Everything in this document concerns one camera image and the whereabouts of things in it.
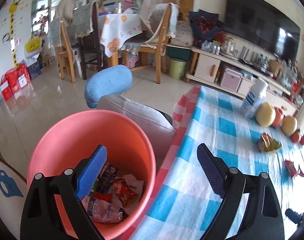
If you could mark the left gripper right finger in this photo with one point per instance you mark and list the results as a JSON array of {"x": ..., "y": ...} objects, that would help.
[{"x": 262, "y": 218}]

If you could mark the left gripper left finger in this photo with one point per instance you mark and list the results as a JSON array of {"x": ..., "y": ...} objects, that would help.
[{"x": 41, "y": 218}]

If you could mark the red wedding candy bag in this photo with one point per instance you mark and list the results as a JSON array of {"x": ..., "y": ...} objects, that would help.
[{"x": 123, "y": 192}]

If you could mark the pink plastic trash bucket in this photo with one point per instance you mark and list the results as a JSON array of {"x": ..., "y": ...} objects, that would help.
[{"x": 75, "y": 138}]

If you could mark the white paper trash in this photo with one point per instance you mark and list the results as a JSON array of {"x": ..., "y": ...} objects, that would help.
[{"x": 136, "y": 186}]

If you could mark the cushion with blue teapot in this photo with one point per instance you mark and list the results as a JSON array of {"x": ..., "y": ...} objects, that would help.
[{"x": 13, "y": 193}]

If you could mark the small red wrapper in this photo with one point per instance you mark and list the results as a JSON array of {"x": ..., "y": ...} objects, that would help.
[{"x": 293, "y": 171}]

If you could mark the pink wipes packet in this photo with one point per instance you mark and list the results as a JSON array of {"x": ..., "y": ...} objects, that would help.
[{"x": 104, "y": 212}]

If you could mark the yellow snack wrapper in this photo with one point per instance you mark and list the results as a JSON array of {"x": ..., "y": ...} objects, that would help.
[{"x": 268, "y": 144}]

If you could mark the blue checkered tablecloth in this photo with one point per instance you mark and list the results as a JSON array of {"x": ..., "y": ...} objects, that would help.
[{"x": 213, "y": 142}]

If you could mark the yellow pear right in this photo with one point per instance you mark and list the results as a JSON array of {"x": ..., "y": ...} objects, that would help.
[{"x": 289, "y": 125}]

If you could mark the yellow pear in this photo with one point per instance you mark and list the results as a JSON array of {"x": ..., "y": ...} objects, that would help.
[
  {"x": 289, "y": 125},
  {"x": 265, "y": 115}
]

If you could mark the yellow pear left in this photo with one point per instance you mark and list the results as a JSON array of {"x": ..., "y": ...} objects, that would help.
[{"x": 265, "y": 115}]

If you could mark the red apple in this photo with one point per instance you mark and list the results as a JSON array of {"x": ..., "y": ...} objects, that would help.
[{"x": 279, "y": 115}]

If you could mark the white milk bottle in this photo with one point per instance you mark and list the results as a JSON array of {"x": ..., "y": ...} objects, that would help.
[{"x": 254, "y": 98}]

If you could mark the grey sofa cushion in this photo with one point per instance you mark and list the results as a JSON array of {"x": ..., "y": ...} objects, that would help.
[{"x": 158, "y": 129}]

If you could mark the red gift boxes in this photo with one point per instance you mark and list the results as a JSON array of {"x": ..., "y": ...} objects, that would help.
[{"x": 14, "y": 80}]

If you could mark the pink storage box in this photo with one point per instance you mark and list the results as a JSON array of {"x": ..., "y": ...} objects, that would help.
[{"x": 230, "y": 78}]

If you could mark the blue round stool cushion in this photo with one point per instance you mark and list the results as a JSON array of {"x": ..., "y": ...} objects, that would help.
[{"x": 112, "y": 80}]

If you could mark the cream TV cabinet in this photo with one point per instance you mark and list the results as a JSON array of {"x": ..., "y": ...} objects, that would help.
[{"x": 207, "y": 68}]

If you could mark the green waste bin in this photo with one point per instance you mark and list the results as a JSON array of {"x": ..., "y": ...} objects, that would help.
[{"x": 177, "y": 68}]

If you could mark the yellow bag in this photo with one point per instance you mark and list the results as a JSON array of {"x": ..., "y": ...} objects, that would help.
[{"x": 33, "y": 44}]

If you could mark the white electric kettle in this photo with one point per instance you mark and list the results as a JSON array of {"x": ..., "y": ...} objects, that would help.
[{"x": 229, "y": 45}]

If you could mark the dark wooden chair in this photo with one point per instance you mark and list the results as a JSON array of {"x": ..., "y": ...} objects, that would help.
[{"x": 87, "y": 34}]

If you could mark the wooden dining chair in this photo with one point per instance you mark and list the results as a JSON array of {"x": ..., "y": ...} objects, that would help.
[{"x": 157, "y": 30}]

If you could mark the dark flower bouquet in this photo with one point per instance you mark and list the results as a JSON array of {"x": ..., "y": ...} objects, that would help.
[{"x": 206, "y": 26}]

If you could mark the dining table with cloth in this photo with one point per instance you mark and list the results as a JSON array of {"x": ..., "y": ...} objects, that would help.
[{"x": 114, "y": 30}]

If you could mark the black flat television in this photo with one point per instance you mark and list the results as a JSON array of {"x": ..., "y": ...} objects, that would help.
[{"x": 264, "y": 25}]

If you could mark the person in white top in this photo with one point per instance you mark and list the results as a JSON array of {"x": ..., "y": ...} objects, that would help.
[{"x": 65, "y": 10}]

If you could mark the giraffe height wall sticker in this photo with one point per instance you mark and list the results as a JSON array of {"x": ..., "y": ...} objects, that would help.
[{"x": 11, "y": 35}]

